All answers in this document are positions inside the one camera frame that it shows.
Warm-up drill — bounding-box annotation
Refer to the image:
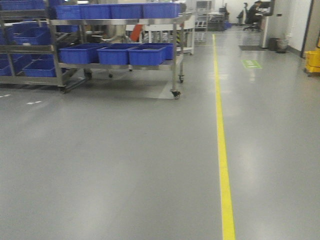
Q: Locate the blue bin cart lower left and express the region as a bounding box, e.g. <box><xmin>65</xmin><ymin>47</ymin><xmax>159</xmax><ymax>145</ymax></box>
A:
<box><xmin>58</xmin><ymin>43</ymin><xmax>112</xmax><ymax>64</ymax></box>

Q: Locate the seated person in black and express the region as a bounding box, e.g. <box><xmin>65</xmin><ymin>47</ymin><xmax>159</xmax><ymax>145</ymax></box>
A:
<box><xmin>247</xmin><ymin>0</ymin><xmax>262</xmax><ymax>29</ymax></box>

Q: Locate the grey trash bin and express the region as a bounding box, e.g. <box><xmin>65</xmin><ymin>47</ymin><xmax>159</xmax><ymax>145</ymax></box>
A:
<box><xmin>276</xmin><ymin>39</ymin><xmax>289</xmax><ymax>54</ymax></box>

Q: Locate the stainless steel shelf rack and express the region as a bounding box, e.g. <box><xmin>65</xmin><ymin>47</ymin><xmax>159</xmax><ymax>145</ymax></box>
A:
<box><xmin>0</xmin><ymin>0</ymin><xmax>85</xmax><ymax>94</ymax></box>

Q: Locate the blue bin cart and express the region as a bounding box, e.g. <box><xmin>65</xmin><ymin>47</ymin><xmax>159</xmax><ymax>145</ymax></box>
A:
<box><xmin>142</xmin><ymin>2</ymin><xmax>181</xmax><ymax>19</ymax></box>
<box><xmin>109</xmin><ymin>3</ymin><xmax>143</xmax><ymax>19</ymax></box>
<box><xmin>55</xmin><ymin>5</ymin><xmax>82</xmax><ymax>20</ymax></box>
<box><xmin>128</xmin><ymin>43</ymin><xmax>174</xmax><ymax>66</ymax></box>
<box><xmin>58</xmin><ymin>43</ymin><xmax>112</xmax><ymax>64</ymax></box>
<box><xmin>79</xmin><ymin>4</ymin><xmax>112</xmax><ymax>19</ymax></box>
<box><xmin>97</xmin><ymin>43</ymin><xmax>140</xmax><ymax>65</ymax></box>

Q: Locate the steel wheeled cart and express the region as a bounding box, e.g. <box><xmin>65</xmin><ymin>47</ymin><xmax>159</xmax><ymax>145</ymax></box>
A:
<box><xmin>49</xmin><ymin>12</ymin><xmax>193</xmax><ymax>99</ymax></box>

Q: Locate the blue bin cart lower middle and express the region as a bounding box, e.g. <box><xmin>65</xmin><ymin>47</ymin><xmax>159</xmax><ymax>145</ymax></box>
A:
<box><xmin>97</xmin><ymin>43</ymin><xmax>140</xmax><ymax>65</ymax></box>

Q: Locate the white equipment rack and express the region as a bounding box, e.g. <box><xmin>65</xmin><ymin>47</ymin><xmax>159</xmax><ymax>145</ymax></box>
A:
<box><xmin>194</xmin><ymin>0</ymin><xmax>212</xmax><ymax>43</ymax></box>

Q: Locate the blue bin cart lower right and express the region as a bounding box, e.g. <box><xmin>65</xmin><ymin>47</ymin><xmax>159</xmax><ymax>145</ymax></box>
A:
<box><xmin>128</xmin><ymin>43</ymin><xmax>174</xmax><ymax>66</ymax></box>

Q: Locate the yellow mop bucket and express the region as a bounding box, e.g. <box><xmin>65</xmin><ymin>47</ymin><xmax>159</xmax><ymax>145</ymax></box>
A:
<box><xmin>303</xmin><ymin>47</ymin><xmax>320</xmax><ymax>77</ymax></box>

